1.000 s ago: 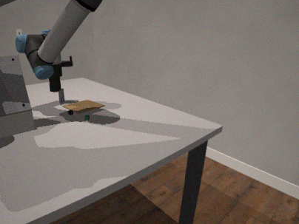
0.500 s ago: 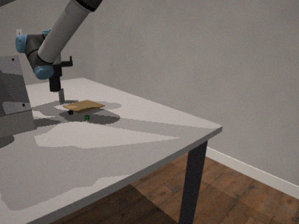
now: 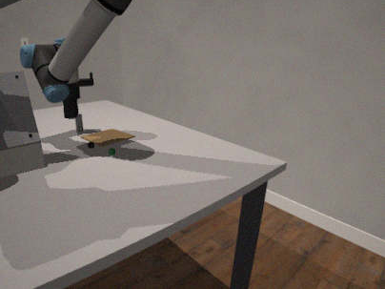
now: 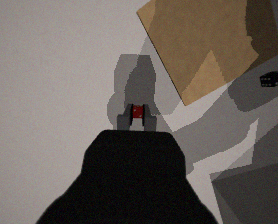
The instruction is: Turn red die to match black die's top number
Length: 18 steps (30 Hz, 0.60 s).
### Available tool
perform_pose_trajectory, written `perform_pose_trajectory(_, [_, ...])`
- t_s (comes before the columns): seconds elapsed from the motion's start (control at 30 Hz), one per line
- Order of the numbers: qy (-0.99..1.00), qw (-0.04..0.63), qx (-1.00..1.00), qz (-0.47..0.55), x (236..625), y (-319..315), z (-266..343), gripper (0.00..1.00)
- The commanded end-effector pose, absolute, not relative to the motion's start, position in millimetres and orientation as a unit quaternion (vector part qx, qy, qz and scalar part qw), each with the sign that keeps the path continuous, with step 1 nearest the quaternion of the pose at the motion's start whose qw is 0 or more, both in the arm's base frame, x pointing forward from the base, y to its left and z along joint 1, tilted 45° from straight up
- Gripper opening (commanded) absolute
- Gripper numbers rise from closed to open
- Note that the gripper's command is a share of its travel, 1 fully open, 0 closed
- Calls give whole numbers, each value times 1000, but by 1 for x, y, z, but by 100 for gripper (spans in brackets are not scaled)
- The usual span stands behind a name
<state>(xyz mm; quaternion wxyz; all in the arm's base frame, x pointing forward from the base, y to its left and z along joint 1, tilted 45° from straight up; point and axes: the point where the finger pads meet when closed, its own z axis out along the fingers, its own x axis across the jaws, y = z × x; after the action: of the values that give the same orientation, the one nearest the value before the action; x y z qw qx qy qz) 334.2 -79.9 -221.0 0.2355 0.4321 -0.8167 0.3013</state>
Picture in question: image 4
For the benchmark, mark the black die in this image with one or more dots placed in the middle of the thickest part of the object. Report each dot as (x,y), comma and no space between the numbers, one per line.
(269,80)

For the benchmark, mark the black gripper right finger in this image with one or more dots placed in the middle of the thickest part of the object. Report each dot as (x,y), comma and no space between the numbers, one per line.
(149,122)

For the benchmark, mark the red die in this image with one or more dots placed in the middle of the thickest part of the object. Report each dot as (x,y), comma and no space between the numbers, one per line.
(137,111)

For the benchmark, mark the tan flat mat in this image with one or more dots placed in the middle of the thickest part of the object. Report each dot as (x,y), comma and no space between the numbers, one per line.
(205,44)

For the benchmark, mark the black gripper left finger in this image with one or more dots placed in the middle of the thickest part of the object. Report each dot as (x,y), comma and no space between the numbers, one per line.
(124,121)

